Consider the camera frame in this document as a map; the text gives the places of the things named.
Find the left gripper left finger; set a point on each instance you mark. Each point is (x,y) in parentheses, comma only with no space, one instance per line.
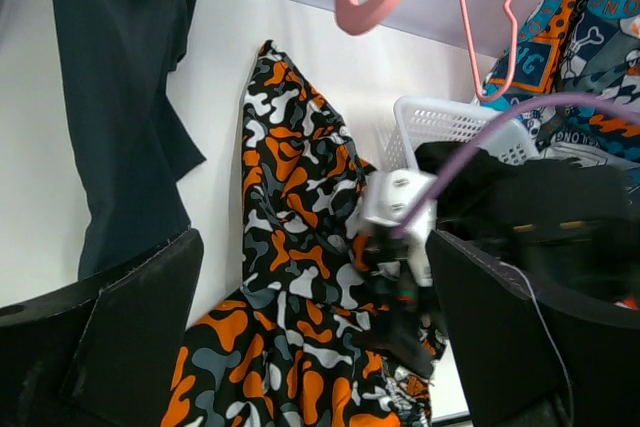
(101,351)

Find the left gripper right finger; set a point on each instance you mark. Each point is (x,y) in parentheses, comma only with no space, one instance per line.
(521,342)

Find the orange black camouflage shorts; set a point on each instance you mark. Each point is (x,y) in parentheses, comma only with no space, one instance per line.
(279,351)

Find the dark navy sport shorts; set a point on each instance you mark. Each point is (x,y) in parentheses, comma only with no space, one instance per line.
(130,146)

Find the thin pink wire hanger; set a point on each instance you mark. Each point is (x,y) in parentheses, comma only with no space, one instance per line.
(490,27)

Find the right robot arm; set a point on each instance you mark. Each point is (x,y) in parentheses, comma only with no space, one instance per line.
(571,225)

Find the blue orange patterned shorts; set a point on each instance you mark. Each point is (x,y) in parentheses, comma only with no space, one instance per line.
(579,46)

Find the white perforated plastic basket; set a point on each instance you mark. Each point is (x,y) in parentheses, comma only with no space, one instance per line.
(420,120)

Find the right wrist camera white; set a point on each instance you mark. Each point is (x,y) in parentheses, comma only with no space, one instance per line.
(387,198)

